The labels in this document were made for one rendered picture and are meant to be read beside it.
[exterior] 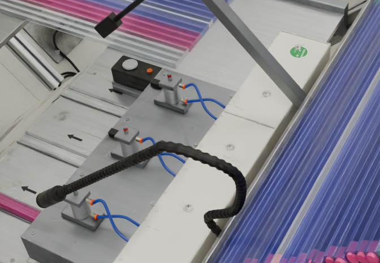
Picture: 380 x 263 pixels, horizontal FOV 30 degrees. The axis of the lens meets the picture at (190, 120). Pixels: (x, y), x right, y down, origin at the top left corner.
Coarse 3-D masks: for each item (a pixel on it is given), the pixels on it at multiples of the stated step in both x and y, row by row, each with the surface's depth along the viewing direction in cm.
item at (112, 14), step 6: (108, 18) 99; (102, 24) 101; (108, 24) 100; (114, 24) 100; (120, 24) 100; (96, 30) 102; (102, 30) 102; (108, 30) 101; (114, 30) 100; (102, 36) 103
